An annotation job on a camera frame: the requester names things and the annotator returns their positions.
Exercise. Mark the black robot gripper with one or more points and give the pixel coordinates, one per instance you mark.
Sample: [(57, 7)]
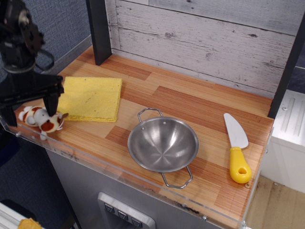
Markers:
[(29, 86)]

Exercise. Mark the red and white plush toy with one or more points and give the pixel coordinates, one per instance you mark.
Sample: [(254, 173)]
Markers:
[(36, 116)]

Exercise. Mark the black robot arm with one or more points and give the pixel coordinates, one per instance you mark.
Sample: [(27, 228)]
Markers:
[(20, 43)]

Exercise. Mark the yellow object bottom left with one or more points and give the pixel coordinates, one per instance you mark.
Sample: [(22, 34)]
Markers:
[(29, 224)]

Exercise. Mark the yellow folded cloth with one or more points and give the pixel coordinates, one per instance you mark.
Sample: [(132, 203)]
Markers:
[(93, 99)]

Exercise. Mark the silver dispenser button panel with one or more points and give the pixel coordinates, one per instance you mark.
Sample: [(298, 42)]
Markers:
[(120, 215)]

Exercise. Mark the white side cabinet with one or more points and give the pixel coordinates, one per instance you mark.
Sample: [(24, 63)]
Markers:
[(284, 161)]

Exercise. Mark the clear acrylic guard rail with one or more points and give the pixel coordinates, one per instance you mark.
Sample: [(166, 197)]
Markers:
[(93, 157)]

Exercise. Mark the black left frame post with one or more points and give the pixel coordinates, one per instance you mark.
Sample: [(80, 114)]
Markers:
[(99, 30)]

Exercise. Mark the stainless steel handled bowl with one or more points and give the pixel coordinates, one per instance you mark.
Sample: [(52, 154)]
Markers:
[(163, 144)]

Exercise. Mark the white knife yellow handle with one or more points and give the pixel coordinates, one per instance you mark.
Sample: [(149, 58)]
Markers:
[(240, 171)]

